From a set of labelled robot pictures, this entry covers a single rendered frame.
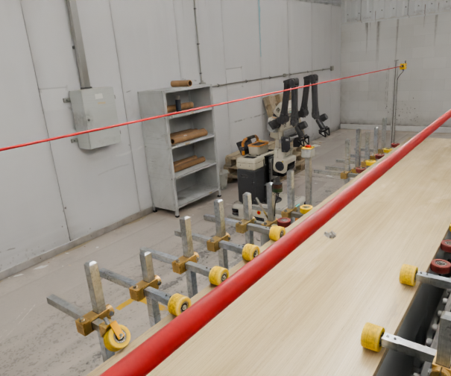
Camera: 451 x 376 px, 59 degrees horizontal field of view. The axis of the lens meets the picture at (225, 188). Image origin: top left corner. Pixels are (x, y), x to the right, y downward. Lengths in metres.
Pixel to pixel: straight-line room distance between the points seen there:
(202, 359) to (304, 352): 0.33
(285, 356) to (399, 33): 9.01
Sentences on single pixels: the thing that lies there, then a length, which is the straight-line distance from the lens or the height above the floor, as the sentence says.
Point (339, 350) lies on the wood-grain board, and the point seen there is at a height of 0.90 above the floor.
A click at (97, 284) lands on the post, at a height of 1.08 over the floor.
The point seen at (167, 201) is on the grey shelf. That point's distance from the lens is 5.08.
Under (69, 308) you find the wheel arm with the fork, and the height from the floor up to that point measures 0.96.
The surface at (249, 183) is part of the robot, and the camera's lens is 4.33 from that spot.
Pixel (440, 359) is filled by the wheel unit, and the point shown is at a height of 0.99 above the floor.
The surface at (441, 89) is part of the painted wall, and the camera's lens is 9.82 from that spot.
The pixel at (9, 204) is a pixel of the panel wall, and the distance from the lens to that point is 4.29.
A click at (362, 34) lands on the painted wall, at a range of 10.20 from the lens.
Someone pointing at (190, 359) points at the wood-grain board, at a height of 0.90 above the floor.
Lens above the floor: 1.83
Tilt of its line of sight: 18 degrees down
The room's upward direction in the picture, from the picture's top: 4 degrees counter-clockwise
